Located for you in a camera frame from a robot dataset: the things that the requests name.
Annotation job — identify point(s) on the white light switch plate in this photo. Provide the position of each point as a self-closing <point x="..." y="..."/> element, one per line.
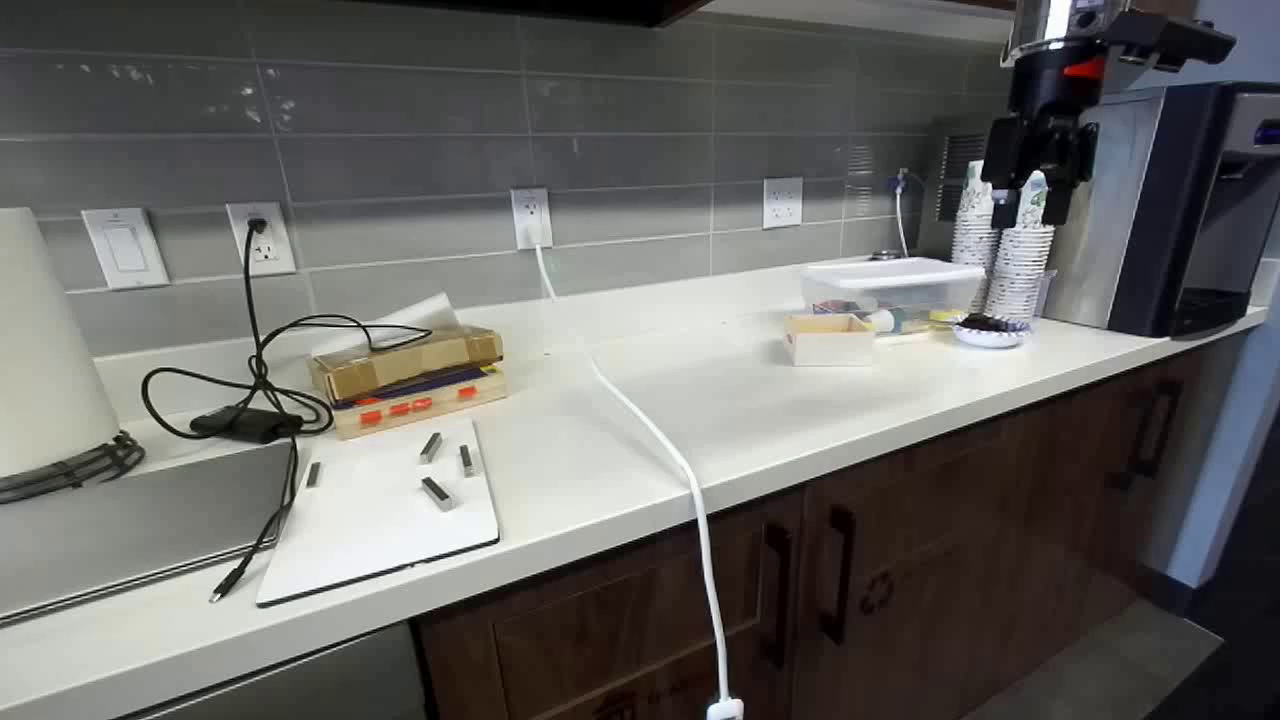
<point x="125" y="251"/>

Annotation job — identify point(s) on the brown wooden cabinet door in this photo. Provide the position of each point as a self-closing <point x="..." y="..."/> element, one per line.
<point x="921" y="560"/>
<point x="1080" y="483"/>
<point x="573" y="624"/>

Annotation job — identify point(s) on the steel sink with drainboard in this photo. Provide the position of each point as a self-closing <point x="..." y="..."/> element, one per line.
<point x="120" y="524"/>

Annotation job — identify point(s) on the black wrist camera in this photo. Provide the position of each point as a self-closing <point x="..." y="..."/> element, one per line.
<point x="1168" y="42"/>

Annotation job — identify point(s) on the white paper sheet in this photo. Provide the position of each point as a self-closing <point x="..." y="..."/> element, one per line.
<point x="412" y="317"/>

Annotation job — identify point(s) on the clear plastic storage container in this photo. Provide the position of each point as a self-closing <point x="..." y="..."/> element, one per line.
<point x="895" y="283"/>

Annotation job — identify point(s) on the small open wooden box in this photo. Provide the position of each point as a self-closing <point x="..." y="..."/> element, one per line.
<point x="830" y="346"/>

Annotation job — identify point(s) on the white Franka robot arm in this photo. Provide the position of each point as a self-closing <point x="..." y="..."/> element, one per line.
<point x="1063" y="19"/>

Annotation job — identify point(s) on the stack of patterned paper cups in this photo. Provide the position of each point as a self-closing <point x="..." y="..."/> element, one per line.
<point x="1023" y="266"/>
<point x="972" y="233"/>

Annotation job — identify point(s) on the grey dishwasher front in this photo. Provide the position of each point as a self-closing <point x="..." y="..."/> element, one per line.
<point x="304" y="687"/>

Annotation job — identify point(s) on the brown cardboard box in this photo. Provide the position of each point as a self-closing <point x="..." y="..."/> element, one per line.
<point x="401" y="360"/>

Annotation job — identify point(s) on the white wall outlet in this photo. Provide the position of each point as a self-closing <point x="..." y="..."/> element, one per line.
<point x="530" y="208"/>
<point x="782" y="203"/>
<point x="279" y="245"/>

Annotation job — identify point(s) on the white paper towel roll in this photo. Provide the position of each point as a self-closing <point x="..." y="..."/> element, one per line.
<point x="46" y="360"/>

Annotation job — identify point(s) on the wooden tray with orange labels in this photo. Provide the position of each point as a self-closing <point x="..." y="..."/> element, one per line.
<point x="421" y="406"/>

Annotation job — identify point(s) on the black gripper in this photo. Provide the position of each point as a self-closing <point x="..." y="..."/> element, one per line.
<point x="1054" y="80"/>

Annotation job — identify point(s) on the black and silver coffee machine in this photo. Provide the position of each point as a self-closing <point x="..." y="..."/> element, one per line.
<point x="1175" y="214"/>

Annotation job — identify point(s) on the black and white bowl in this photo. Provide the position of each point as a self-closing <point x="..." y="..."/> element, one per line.
<point x="991" y="335"/>

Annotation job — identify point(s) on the small black marker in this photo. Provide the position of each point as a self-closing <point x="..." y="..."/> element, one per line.
<point x="431" y="444"/>

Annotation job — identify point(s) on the white flat board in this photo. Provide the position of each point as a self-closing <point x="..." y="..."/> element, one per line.
<point x="373" y="533"/>

